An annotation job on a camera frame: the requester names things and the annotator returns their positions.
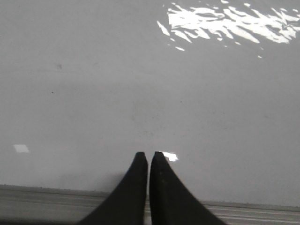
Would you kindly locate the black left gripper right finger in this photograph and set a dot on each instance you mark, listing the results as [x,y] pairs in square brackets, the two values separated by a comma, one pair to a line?
[171,203]

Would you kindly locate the white whiteboard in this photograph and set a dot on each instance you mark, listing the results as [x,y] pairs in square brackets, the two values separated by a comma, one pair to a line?
[212,84]

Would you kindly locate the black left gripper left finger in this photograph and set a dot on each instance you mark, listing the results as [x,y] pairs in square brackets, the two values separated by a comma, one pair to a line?
[125,204]

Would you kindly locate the grey aluminium whiteboard frame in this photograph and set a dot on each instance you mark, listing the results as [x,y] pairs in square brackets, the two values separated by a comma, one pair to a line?
[36,205]

